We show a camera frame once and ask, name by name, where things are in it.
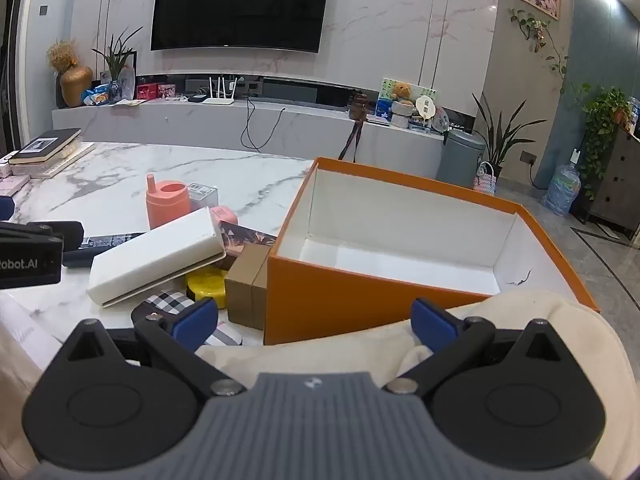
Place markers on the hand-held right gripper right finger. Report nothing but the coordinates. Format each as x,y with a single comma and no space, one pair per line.
431,324

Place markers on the wall television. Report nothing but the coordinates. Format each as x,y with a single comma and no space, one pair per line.
240,5

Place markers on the marble television console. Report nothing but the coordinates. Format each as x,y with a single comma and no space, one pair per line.
200,122

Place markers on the white router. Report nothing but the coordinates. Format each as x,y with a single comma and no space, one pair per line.
218,99

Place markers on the pink plastic bottle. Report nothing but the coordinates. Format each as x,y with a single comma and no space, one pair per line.
167,207

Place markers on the white book stack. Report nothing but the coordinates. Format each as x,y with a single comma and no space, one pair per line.
60,160

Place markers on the small pink case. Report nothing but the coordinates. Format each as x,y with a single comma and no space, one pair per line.
225,214

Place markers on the orange cardboard box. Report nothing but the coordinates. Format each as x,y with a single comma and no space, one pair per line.
350,300

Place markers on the potted ivy plant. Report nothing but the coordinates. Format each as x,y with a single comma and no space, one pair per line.
602,120

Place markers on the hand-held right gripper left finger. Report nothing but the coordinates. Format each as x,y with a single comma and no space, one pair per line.
196,319

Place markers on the green picture board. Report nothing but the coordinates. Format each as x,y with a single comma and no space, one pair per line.
425,87

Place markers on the brown cardboard box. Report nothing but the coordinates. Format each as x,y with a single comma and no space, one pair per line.
245,285

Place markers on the black remote control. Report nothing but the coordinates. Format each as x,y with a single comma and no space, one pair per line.
112,241

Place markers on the wall socket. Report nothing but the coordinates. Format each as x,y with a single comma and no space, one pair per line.
528,157

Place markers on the clear plastic box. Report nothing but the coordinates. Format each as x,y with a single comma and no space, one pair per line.
204,195

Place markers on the cream cloth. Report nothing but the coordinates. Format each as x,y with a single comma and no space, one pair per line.
550,320

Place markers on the pink printed box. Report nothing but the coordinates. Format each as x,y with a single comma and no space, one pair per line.
166,91

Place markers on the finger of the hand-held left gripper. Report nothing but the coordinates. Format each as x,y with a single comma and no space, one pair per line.
79,258

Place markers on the wall vine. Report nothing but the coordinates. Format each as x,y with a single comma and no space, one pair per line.
537,30

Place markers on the long-leaf potted plant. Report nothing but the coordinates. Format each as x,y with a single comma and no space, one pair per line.
500,140

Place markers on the grey trash bin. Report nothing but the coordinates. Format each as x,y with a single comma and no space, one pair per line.
460,157

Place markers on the snack packets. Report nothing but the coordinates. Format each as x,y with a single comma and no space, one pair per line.
96,96

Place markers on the pink flat box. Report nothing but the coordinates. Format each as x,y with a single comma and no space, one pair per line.
15,185

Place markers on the woven basket bag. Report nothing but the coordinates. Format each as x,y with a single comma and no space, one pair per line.
485,180

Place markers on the large water jug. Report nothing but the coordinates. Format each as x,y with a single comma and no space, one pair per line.
562,190

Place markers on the teddy bear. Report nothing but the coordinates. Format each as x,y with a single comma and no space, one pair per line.
401,92

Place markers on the plaid pouch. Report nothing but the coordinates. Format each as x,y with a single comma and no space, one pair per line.
160,302

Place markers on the dried flower bunch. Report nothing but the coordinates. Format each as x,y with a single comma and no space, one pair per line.
62,55

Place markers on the red box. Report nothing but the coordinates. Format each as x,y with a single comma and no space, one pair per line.
146,92

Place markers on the brown camera bag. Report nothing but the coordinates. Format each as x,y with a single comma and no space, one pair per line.
359,107

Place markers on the yellow round tin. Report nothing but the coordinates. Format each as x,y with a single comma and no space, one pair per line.
207,285

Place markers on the dark patterned box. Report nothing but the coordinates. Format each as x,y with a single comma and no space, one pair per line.
245,237

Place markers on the gold vase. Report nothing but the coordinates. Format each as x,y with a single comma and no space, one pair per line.
76,85

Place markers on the black book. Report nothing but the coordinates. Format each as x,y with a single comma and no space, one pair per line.
47,145

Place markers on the white round fan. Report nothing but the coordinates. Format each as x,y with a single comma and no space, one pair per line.
423,105

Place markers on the white rectangular case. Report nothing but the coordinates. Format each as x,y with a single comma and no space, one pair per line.
155,260

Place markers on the green potted plant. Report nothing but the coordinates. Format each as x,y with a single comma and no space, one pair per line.
116,55

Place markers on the grey drawer cabinet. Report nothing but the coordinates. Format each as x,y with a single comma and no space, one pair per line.
617,185

